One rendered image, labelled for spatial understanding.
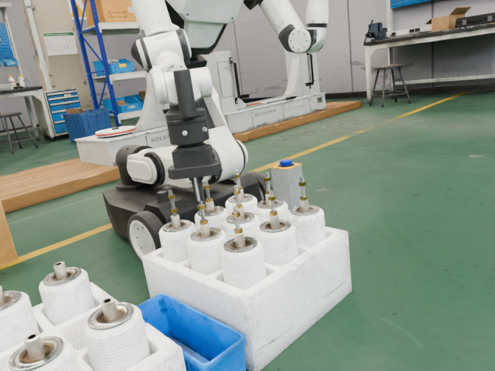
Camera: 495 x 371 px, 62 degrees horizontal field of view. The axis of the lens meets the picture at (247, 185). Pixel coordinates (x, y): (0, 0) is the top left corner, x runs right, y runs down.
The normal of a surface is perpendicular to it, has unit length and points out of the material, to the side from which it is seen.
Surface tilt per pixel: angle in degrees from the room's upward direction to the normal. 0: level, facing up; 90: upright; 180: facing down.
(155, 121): 90
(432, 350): 0
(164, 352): 0
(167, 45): 79
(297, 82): 90
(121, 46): 90
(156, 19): 74
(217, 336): 88
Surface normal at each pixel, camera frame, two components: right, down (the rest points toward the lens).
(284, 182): -0.69, 0.28
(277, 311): 0.71, 0.11
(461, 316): -0.13, -0.95
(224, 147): 0.50, -0.47
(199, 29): 0.53, 0.70
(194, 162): -0.04, 0.28
